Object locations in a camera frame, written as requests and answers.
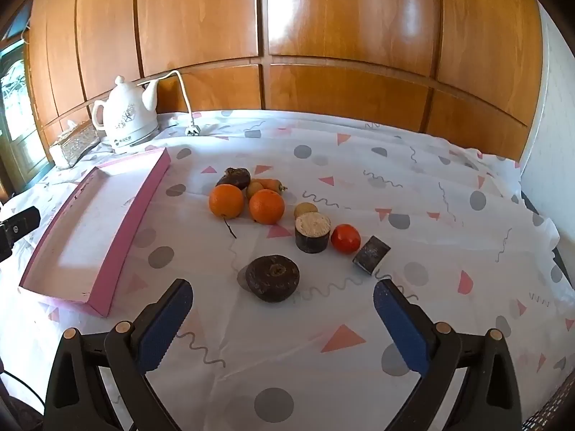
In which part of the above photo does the black cable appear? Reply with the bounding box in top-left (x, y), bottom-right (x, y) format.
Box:
top-left (0, 369), bottom-right (46, 407)

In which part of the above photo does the brown wicker chair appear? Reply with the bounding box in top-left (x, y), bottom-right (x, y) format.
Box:
top-left (523, 377), bottom-right (575, 431)

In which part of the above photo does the dark brown water chestnut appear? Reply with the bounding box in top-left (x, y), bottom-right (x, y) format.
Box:
top-left (216, 167), bottom-right (251, 190)

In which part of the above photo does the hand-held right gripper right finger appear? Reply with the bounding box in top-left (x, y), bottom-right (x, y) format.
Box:
top-left (373, 278), bottom-right (524, 431)

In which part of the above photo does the orange carrot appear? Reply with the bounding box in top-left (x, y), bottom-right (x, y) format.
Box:
top-left (257, 179), bottom-right (288, 195)

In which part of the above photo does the orange with long twig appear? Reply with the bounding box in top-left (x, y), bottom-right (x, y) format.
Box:
top-left (209, 184), bottom-right (245, 238)

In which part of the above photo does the dark-skinned yam cylinder piece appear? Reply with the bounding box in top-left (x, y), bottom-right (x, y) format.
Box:
top-left (295, 212), bottom-right (332, 254)

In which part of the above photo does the pink cardboard tray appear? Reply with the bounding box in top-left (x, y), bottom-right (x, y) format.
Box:
top-left (19, 146), bottom-right (171, 317)

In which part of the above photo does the white ceramic electric kettle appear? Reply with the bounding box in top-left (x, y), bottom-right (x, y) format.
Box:
top-left (92, 75), bottom-right (159, 154)

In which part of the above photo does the silver embossed tissue box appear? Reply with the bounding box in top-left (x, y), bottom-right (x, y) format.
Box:
top-left (49, 120), bottom-right (102, 170)

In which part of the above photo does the wooden door with glass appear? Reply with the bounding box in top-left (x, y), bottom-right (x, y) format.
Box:
top-left (0, 40), bottom-right (46, 198)

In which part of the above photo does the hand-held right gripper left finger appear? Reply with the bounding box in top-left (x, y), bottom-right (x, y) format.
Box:
top-left (42, 278), bottom-right (195, 431)

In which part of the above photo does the dark-skinned yam wedge slice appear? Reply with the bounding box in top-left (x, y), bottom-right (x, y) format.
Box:
top-left (353, 235), bottom-right (391, 275)

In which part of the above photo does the red tomato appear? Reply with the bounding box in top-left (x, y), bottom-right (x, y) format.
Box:
top-left (331, 224), bottom-right (361, 254)

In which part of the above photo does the white patterned tablecloth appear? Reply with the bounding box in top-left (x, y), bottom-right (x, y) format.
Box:
top-left (0, 108), bottom-right (575, 431)

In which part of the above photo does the dark brown round vegetable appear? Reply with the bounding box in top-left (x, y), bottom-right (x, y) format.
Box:
top-left (245, 255), bottom-right (301, 302)

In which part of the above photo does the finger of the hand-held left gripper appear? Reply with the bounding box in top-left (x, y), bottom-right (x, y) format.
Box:
top-left (0, 205), bottom-right (41, 261)

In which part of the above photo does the white kettle power cord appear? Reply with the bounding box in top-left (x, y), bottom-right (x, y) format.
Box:
top-left (144, 69), bottom-right (201, 136)

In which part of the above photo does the orange with short stem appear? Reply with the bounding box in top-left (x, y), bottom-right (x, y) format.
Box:
top-left (249, 189), bottom-right (286, 224)

